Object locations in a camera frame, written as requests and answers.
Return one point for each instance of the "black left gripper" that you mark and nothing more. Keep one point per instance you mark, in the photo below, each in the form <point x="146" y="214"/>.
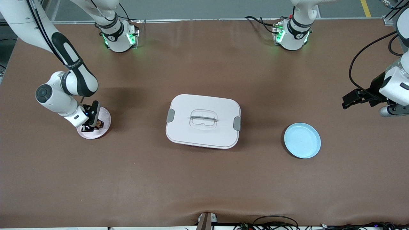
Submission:
<point x="375" y="89"/>

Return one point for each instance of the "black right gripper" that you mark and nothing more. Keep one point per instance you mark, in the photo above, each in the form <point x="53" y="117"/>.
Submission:
<point x="88" y="127"/>

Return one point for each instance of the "orange and black switch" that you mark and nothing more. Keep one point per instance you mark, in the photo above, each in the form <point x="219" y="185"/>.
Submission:
<point x="100" y="124"/>

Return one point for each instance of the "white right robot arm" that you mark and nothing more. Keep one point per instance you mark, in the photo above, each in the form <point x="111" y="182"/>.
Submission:
<point x="57" y="99"/>

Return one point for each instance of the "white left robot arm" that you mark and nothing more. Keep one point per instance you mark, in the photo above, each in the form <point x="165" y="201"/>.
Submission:
<point x="294" y="35"/>

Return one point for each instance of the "pink round plate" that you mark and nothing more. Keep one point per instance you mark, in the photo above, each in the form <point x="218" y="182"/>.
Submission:
<point x="102" y="132"/>

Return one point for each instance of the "light blue round plate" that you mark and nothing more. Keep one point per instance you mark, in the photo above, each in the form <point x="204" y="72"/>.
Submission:
<point x="302" y="140"/>

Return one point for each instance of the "white lidded storage box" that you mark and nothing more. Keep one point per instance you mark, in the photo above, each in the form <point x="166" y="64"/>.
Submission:
<point x="204" y="135"/>

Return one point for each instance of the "brown table mat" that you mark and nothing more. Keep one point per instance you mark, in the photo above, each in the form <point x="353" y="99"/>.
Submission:
<point x="204" y="182"/>

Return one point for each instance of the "aluminium frame post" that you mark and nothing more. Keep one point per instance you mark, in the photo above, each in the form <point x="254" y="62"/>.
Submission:
<point x="387" y="20"/>

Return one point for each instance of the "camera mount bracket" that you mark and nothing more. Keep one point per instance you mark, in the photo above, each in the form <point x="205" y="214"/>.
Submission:
<point x="206" y="222"/>

